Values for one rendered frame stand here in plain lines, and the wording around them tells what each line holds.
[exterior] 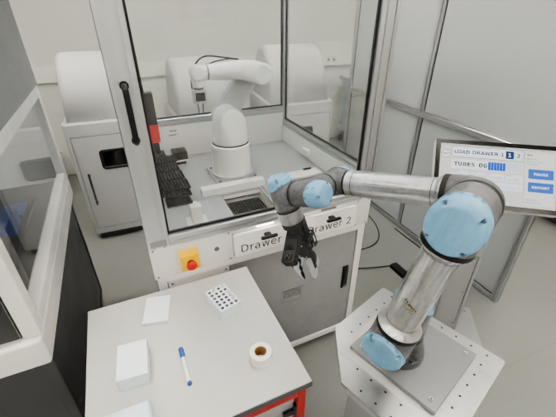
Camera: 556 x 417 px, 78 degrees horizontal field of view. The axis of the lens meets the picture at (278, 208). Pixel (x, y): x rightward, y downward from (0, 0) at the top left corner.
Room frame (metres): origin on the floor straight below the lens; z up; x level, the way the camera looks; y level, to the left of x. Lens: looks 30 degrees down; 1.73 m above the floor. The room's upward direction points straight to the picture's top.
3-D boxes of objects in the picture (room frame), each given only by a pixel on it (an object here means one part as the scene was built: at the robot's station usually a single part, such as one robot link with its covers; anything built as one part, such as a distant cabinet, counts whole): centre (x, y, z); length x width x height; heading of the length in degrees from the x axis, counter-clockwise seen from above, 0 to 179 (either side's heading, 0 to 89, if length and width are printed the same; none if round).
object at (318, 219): (1.34, -0.24, 0.87); 0.29 x 0.02 x 0.11; 114
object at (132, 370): (0.66, 0.44, 0.79); 0.13 x 0.09 x 0.05; 19
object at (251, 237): (1.21, 0.05, 0.87); 0.29 x 0.02 x 0.11; 114
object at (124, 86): (1.02, 0.44, 1.45); 0.05 x 0.03 x 0.19; 24
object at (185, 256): (1.06, 0.34, 0.88); 0.07 x 0.05 x 0.07; 114
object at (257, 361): (0.70, 0.05, 0.78); 0.07 x 0.07 x 0.04
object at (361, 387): (0.71, -0.41, 0.70); 0.45 x 0.44 x 0.12; 42
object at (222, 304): (0.94, 0.21, 0.78); 0.12 x 0.08 x 0.04; 38
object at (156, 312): (0.90, 0.44, 0.77); 0.13 x 0.09 x 0.02; 12
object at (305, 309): (1.67, 0.20, 0.40); 1.03 x 0.95 x 0.80; 114
